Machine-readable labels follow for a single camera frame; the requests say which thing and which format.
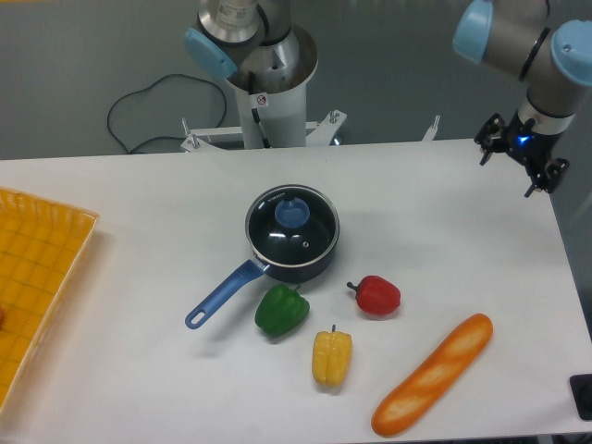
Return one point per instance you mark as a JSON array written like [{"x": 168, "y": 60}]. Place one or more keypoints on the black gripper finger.
[
  {"x": 546, "y": 176},
  {"x": 486, "y": 138}
]

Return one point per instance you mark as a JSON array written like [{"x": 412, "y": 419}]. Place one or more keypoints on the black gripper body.
[{"x": 528, "y": 147}]

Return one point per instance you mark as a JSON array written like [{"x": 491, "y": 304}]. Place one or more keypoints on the glass lid with blue knob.
[{"x": 292, "y": 226}]

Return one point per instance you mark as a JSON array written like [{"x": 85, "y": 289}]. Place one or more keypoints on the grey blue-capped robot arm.
[{"x": 555, "y": 65}]

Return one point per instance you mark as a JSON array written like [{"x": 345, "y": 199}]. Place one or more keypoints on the red bell pepper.
[{"x": 376, "y": 296}]

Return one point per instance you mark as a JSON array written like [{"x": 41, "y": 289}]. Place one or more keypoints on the black device at table edge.
[{"x": 581, "y": 386}]

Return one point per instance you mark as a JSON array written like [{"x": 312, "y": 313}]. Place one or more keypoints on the orange baguette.
[{"x": 420, "y": 391}]

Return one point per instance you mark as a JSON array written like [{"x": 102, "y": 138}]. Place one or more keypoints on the yellow bell pepper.
[{"x": 331, "y": 357}]

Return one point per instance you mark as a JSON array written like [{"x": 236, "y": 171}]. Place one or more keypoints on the green bell pepper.
[{"x": 281, "y": 310}]

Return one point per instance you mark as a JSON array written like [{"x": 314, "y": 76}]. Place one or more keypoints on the dark blue saucepan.
[{"x": 248, "y": 271}]

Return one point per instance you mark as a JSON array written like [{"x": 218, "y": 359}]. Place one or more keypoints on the yellow woven basket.
[{"x": 41, "y": 242}]

